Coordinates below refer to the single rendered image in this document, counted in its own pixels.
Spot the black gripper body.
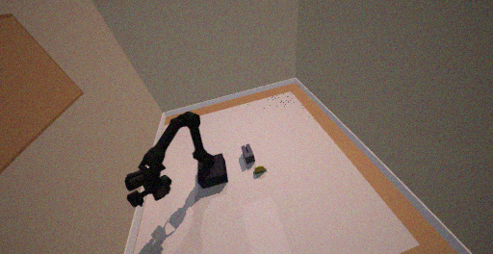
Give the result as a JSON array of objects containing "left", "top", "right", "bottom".
[{"left": 126, "top": 175, "right": 171, "bottom": 207}]

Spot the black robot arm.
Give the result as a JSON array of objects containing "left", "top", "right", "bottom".
[{"left": 125, "top": 112, "right": 215, "bottom": 201}]

